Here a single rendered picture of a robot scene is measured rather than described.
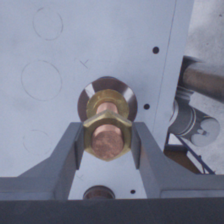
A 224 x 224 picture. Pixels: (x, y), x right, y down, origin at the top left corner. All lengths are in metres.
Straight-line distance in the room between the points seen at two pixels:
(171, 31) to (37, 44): 0.25
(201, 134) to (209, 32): 1.51
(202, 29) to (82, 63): 1.71
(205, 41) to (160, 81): 1.63
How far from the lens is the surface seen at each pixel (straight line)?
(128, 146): 0.16
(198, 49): 1.93
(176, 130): 0.53
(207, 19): 1.99
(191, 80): 0.61
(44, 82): 0.35
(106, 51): 0.33
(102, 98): 0.23
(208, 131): 0.59
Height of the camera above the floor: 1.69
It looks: 73 degrees down
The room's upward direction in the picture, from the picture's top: 175 degrees clockwise
